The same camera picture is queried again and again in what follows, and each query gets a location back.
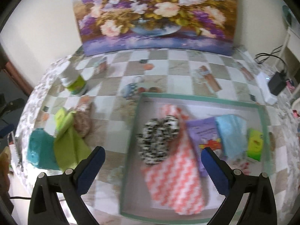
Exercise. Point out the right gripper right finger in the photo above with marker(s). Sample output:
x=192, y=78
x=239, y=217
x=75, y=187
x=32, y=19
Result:
x=222, y=176

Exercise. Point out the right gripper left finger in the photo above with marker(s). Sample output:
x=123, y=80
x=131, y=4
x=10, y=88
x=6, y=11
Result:
x=78, y=181

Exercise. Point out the yellow-green cloth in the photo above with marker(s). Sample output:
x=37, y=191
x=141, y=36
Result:
x=69, y=148

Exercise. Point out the pink white fuzzy sock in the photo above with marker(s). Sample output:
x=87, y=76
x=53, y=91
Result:
x=175, y=182

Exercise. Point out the green tissue pack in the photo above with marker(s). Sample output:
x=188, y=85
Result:
x=255, y=144
x=63, y=119

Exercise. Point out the blue face mask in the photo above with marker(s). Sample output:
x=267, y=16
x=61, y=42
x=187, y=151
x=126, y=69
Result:
x=233, y=131

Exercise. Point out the purple wet wipes pack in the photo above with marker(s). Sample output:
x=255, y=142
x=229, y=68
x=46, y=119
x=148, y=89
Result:
x=204, y=133

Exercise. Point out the leopard print scrunchie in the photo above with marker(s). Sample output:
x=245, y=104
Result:
x=153, y=142

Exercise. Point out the teal plastic heart case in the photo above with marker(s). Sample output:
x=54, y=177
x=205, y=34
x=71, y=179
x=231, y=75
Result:
x=40, y=152

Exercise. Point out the green rimmed white tray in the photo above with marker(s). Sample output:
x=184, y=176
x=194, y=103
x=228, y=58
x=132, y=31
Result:
x=135, y=199

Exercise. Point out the floral grey white cloth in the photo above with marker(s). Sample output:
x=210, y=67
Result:
x=31, y=113

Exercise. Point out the white pill bottle green label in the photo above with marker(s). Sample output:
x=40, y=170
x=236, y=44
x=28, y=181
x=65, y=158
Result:
x=74, y=83

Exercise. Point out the checkered printed tablecloth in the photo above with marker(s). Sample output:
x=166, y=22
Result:
x=184, y=72

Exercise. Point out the white box on table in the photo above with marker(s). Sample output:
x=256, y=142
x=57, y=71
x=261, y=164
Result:
x=262, y=81

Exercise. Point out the black power adapter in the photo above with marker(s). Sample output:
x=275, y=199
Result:
x=277, y=83

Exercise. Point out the floral painting canvas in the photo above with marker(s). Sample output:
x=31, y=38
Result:
x=113, y=25

